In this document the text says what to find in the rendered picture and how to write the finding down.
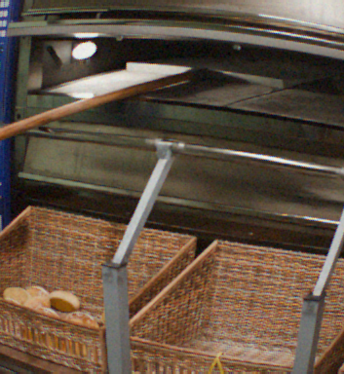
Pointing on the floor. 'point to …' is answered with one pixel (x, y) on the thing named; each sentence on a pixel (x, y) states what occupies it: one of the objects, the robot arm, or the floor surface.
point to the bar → (116, 285)
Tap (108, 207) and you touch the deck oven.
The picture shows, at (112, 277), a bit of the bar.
